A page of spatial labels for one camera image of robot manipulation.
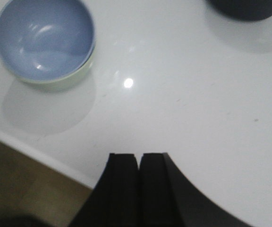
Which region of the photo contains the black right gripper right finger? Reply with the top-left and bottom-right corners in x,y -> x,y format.
139,153 -> 248,227

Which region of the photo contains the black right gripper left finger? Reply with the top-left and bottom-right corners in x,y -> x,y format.
69,153 -> 139,227

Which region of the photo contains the green bowl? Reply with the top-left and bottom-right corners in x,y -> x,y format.
15,46 -> 96,93

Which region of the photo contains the blue bowl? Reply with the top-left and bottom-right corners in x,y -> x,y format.
0,0 -> 95,84

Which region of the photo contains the dark blue saucepan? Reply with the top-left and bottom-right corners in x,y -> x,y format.
208,0 -> 272,21

